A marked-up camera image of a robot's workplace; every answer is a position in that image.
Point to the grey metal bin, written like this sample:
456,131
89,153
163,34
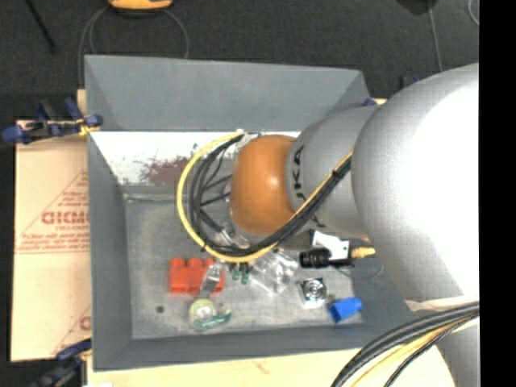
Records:
161,95

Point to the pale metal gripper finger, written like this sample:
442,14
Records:
212,278

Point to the brown cardboard board red print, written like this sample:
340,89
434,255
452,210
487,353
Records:
48,280

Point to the red toy brick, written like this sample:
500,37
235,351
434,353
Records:
184,276

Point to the clear plastic wrapper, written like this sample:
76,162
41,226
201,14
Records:
274,274

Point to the blue plastic block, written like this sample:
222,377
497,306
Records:
343,309

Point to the black cylinder on white bracket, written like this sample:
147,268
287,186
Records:
315,258

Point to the green tape dispenser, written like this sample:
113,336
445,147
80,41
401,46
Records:
205,313

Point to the silver square metal part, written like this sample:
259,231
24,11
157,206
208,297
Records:
311,292

